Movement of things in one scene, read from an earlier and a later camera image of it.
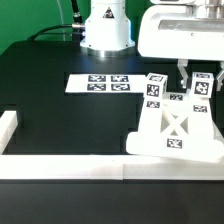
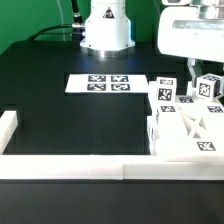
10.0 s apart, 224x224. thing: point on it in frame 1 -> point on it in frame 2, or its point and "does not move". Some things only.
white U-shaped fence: (94, 167) does not move
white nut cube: (156, 85) -> (166, 90)
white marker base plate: (106, 83) does not move
